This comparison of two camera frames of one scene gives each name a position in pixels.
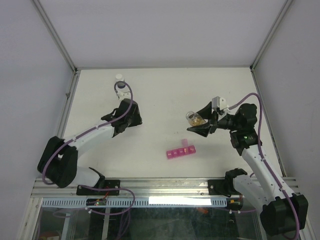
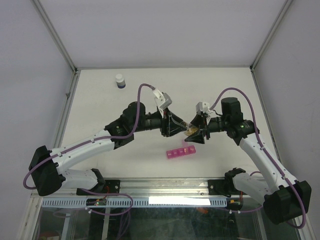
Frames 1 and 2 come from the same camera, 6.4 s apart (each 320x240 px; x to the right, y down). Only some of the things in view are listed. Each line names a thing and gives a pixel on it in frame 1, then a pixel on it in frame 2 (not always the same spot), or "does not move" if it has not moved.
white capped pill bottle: [119, 77] does not move
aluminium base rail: [134, 188] does not move
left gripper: [138, 120] -> [167, 129]
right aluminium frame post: [270, 34] does not move
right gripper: [203, 129] -> [201, 121]
